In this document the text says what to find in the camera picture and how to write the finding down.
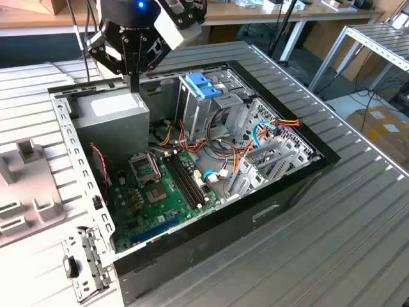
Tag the small white box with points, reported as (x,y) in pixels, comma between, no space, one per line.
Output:
(340,4)

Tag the black open PC case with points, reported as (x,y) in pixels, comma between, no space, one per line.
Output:
(207,256)

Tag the small black case switch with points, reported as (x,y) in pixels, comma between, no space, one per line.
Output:
(96,203)

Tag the brown cardboard box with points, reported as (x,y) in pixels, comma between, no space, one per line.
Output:
(59,6)
(361,65)

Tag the labelled cardboard box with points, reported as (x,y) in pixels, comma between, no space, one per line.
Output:
(383,140)

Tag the green motherboard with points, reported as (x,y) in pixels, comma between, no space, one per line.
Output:
(166,211)

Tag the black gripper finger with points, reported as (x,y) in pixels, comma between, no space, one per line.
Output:
(108,51)
(150,52)

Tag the metal disk bay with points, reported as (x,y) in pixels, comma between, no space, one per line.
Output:
(305,158)

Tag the white board connector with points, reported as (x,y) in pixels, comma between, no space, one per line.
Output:
(198,179)

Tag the blue plastic drive latch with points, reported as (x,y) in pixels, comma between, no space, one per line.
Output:
(201,84)

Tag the wooden desk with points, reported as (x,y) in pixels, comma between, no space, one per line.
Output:
(243,14)
(32,19)

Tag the black RAM slot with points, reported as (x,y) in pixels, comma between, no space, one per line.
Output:
(187,181)
(190,179)
(183,182)
(180,183)

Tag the grey metal drive cage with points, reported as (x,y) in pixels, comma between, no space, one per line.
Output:
(195,112)

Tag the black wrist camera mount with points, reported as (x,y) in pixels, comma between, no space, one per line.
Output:
(188,12)

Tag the grey parts rack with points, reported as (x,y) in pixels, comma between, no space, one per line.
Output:
(28,179)

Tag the blue expansion slot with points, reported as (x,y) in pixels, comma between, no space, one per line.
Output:
(153,231)

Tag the grey power supply unit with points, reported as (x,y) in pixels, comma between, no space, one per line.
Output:
(112,128)

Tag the CPU socket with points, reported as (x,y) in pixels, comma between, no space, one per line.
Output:
(155,193)

